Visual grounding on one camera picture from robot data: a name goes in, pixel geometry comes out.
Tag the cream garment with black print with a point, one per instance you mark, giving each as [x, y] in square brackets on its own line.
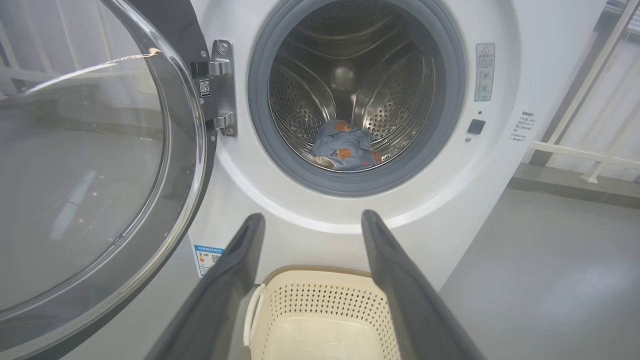
[316, 160]

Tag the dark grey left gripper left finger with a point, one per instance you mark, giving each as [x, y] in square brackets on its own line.
[220, 305]

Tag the grey warning sticker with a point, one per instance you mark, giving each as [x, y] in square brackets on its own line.
[484, 72]

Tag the blue energy label sticker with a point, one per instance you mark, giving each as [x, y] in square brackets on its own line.
[207, 257]

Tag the white front-load washing machine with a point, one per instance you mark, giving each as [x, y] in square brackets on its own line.
[320, 220]

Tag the stainless steel washing machine drum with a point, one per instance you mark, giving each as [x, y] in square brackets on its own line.
[390, 95]

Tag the black-rimmed glass washer door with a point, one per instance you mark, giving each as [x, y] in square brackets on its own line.
[90, 165]

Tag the black door latch socket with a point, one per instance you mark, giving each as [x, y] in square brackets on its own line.
[476, 126]

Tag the small black text sticker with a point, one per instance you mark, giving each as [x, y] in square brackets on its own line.
[522, 126]

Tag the blue patterned garment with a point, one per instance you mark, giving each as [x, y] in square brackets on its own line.
[345, 147]

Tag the small QR code sticker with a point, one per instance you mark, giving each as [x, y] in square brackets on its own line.
[205, 88]

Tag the cream basket with brown rim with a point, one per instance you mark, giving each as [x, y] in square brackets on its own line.
[320, 320]

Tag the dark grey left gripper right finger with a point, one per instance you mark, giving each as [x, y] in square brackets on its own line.
[410, 305]

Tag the metal door hinge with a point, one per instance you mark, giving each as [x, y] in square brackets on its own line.
[224, 85]

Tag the white metal railing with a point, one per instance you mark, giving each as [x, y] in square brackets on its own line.
[590, 155]

